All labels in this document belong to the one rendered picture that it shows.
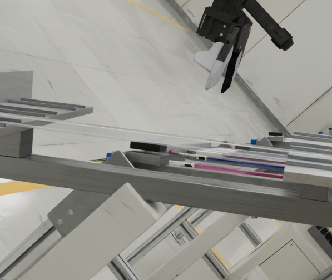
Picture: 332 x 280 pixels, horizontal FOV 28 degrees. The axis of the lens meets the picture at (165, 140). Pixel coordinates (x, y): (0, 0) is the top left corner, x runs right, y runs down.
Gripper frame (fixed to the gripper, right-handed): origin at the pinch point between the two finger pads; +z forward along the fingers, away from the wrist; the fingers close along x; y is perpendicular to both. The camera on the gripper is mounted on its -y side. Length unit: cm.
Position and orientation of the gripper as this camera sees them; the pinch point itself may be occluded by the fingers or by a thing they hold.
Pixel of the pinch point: (218, 91)
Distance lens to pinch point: 127.6
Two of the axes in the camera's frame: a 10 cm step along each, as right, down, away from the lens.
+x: -3.0, 0.2, -9.5
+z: -3.5, 9.3, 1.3
